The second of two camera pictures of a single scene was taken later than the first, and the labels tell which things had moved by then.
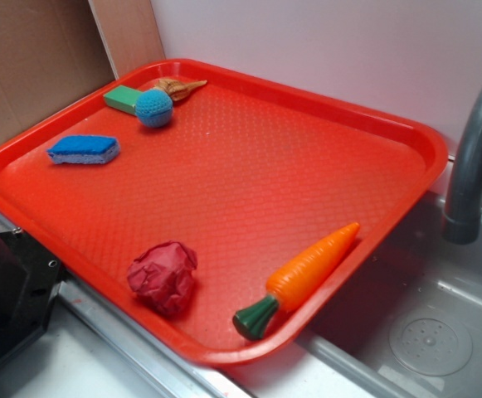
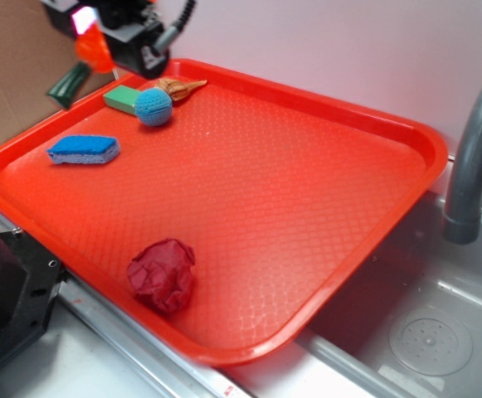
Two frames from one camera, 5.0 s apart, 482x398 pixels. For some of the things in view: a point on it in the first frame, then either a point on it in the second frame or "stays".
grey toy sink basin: (422, 317) stays
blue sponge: (84, 149) stays
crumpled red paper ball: (163, 276) stays
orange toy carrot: (291, 282) → (92, 47)
